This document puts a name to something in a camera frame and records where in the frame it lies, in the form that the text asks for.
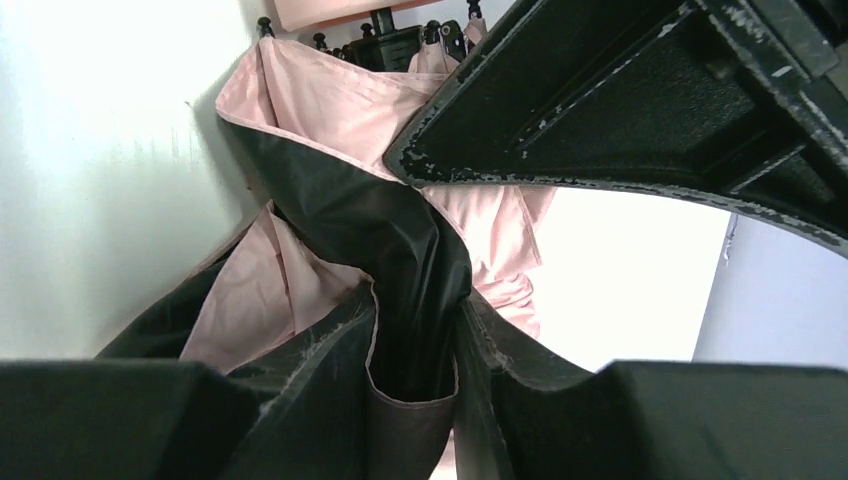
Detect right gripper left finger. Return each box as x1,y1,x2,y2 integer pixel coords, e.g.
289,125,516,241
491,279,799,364
0,281,378,480

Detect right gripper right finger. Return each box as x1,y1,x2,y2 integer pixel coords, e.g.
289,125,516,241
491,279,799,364
452,291,848,480

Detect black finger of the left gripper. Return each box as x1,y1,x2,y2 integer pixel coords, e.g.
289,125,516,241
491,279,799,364
384,1,847,255

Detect pink and black folding umbrella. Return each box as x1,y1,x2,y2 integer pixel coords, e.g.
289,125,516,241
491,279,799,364
95,0,558,480

